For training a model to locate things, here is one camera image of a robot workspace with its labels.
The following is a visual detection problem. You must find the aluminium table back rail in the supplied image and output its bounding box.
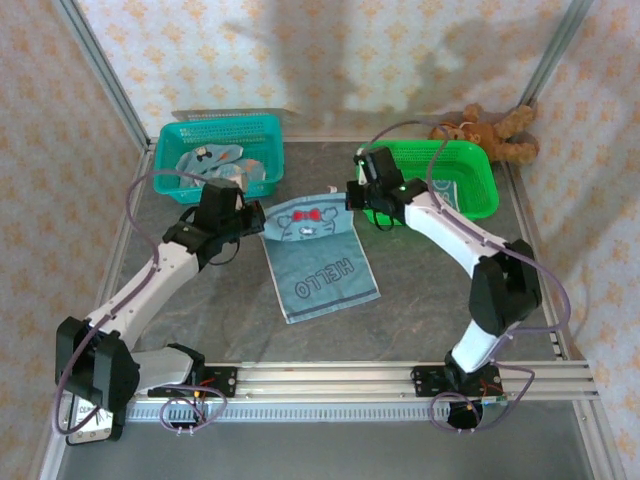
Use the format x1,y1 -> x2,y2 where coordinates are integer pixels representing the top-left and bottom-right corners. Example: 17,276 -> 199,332
282,133 -> 381,146

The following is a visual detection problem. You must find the aluminium front rail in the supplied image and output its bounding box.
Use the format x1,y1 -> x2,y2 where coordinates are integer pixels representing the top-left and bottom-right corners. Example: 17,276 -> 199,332
56,360 -> 600,401

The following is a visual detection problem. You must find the teal plastic basket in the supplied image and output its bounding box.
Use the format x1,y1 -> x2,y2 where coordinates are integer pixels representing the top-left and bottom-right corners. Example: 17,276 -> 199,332
151,113 -> 286,206

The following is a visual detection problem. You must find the brown teddy bear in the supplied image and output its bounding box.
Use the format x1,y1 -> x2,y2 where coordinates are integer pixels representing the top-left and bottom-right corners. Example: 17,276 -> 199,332
429,103 -> 541,166

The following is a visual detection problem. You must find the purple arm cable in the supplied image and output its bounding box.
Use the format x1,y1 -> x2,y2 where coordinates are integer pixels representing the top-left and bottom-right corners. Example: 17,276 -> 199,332
52,169 -> 251,436
357,119 -> 571,434

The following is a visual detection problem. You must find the aluminium lower frame leg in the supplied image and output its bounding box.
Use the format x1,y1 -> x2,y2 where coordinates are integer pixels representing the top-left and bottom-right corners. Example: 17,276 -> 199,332
572,399 -> 626,480
29,399 -> 76,480

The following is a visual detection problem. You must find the aluminium frame post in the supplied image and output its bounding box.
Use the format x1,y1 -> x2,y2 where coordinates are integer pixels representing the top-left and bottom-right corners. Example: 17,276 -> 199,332
519,0 -> 596,109
52,0 -> 151,154

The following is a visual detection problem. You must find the green plastic basket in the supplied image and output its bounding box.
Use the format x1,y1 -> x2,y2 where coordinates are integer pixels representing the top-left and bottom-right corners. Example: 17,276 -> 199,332
354,139 -> 501,226

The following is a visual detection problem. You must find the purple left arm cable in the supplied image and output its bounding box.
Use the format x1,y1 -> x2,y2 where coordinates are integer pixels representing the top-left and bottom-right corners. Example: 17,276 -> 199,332
52,169 -> 251,436

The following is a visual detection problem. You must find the aluminium table side rail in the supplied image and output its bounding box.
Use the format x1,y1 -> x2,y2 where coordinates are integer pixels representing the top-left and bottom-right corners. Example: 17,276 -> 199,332
79,149 -> 154,362
499,162 -> 574,361

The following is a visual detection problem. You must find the grey-blue hello cat towel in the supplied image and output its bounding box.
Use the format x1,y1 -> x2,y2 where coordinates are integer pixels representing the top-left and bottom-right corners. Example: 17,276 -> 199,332
261,185 -> 381,325

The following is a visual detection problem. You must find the black white alarm clock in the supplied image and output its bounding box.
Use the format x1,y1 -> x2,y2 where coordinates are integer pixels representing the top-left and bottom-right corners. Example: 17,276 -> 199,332
66,392 -> 126,445

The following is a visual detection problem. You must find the slotted grey cable duct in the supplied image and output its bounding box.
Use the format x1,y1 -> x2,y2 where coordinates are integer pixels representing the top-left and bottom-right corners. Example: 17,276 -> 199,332
122,401 -> 485,423

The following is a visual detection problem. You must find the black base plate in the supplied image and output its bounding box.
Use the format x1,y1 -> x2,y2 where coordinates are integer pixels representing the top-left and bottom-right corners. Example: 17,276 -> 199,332
412,364 -> 503,399
148,366 -> 239,400

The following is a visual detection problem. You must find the light blue orange-dotted towel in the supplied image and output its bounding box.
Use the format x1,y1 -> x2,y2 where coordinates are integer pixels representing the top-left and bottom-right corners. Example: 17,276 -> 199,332
174,142 -> 266,194

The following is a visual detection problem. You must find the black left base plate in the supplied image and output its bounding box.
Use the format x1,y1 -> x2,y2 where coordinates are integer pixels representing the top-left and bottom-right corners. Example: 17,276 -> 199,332
148,366 -> 239,400

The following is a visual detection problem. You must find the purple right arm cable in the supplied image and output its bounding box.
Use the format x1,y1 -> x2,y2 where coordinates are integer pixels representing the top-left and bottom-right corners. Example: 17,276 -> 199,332
357,119 -> 571,434

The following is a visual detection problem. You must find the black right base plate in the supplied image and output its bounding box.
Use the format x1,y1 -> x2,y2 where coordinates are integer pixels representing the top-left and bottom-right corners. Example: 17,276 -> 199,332
412,364 -> 503,399

